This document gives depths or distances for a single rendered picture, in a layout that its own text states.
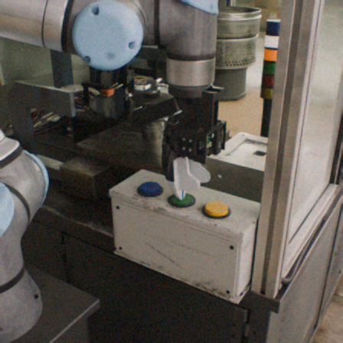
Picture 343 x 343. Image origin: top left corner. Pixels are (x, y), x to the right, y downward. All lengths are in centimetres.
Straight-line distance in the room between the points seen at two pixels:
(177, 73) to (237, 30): 112
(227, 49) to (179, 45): 112
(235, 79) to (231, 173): 95
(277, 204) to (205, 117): 18
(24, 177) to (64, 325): 26
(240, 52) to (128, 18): 131
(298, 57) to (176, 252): 40
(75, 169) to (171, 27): 56
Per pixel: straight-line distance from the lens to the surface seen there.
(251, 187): 94
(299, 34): 64
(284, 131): 68
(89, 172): 109
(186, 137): 69
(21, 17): 55
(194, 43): 65
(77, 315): 79
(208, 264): 78
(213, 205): 76
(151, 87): 116
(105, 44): 51
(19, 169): 79
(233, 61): 179
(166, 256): 83
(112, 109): 112
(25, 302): 77
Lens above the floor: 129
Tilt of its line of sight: 27 degrees down
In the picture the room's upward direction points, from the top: straight up
